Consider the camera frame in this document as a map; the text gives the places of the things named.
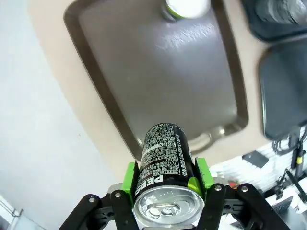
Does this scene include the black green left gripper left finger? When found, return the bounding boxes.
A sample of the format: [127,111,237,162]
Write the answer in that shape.
[61,161,142,230]

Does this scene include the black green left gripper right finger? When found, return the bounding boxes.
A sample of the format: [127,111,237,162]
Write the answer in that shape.
[194,158,285,230]

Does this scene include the black flat rectangular pad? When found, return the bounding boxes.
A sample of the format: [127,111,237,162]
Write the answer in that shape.
[241,150,269,169]

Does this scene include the black plastic serving tray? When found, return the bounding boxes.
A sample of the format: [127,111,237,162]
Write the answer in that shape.
[258,44,307,140]
[241,0,307,42]

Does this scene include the black cable bundle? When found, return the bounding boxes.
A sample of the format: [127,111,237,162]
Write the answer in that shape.
[272,124,307,155]

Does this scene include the yellow black handled tool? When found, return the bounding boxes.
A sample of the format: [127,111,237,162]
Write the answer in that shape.
[292,141,304,170]

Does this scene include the brown plastic tray with handles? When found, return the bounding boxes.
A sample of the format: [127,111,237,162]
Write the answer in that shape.
[63,0,249,161]

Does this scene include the white wall conduit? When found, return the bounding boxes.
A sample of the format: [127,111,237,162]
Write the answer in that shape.
[0,194,24,230]

